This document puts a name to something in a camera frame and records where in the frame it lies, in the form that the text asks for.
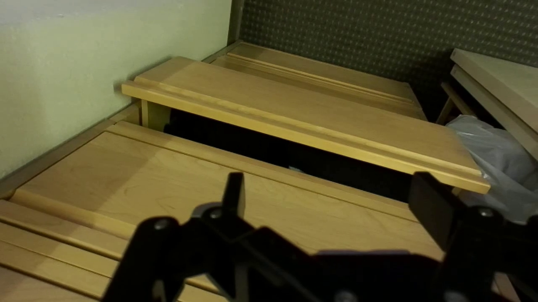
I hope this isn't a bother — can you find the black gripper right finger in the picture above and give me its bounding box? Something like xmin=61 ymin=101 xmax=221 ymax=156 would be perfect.
xmin=409 ymin=170 xmax=468 ymax=255

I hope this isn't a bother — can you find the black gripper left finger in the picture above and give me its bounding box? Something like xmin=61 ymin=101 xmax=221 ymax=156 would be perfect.
xmin=221 ymin=170 xmax=249 ymax=222

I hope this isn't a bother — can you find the grey plastic bag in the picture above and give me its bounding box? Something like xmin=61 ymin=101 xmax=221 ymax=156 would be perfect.
xmin=446 ymin=114 xmax=538 ymax=227

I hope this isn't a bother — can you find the light wood dresser frame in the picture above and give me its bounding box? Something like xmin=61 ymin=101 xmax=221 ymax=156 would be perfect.
xmin=0 ymin=39 xmax=518 ymax=302

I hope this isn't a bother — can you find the white closet door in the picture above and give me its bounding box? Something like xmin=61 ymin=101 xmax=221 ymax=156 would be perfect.
xmin=436 ymin=47 xmax=538 ymax=163

